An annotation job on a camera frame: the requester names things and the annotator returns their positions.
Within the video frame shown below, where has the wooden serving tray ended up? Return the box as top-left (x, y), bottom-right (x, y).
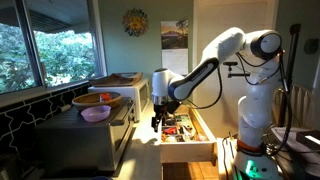
top-left (89, 71), bottom-right (144, 88)

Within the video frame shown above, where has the sun wall decoration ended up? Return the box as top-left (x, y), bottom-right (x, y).
top-left (121, 8), bottom-right (150, 37)

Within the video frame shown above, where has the white microwave oven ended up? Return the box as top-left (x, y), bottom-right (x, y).
top-left (87, 78), bottom-right (150, 123)

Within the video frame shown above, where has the round dark wall fixture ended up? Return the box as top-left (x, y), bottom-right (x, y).
top-left (303, 38), bottom-right (320, 55)

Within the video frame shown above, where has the red utensil in drawer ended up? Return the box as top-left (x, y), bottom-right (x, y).
top-left (163, 127), bottom-right (178, 135)

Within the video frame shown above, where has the black tripod pole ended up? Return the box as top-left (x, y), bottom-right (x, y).
top-left (278, 23), bottom-right (302, 128)

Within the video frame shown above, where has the white drawer with utensils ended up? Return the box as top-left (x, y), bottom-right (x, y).
top-left (156, 103), bottom-right (218, 164)

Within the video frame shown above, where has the white radiator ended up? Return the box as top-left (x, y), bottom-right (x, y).
top-left (273, 84), bottom-right (316, 131)

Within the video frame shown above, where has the silver toaster oven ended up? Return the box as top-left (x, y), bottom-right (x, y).
top-left (35, 97), bottom-right (136, 175)

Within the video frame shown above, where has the thick black cable conduit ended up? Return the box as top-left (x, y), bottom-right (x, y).
top-left (266, 49), bottom-right (294, 158)

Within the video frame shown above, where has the large wooden bowl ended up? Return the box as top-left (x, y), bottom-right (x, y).
top-left (71, 91), bottom-right (123, 112)

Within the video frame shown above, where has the orange item in bowl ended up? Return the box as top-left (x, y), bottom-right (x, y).
top-left (99, 92), bottom-right (112, 103)

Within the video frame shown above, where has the purple plastic bowl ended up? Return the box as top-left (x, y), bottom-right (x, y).
top-left (80, 105), bottom-right (112, 123)

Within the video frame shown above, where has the wall calendar with photo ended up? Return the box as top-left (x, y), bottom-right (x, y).
top-left (160, 19), bottom-right (190, 76)

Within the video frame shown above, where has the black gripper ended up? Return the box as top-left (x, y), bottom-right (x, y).
top-left (151, 101), bottom-right (183, 133)

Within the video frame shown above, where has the black box on table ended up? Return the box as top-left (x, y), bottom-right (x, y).
top-left (295, 129), bottom-right (320, 150)

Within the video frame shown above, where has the window frame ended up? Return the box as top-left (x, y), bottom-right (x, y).
top-left (0, 0), bottom-right (108, 98)

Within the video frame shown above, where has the black floor cable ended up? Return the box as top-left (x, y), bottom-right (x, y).
top-left (221, 133), bottom-right (240, 180)

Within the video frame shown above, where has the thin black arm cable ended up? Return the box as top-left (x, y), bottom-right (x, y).
top-left (186, 66), bottom-right (224, 110)

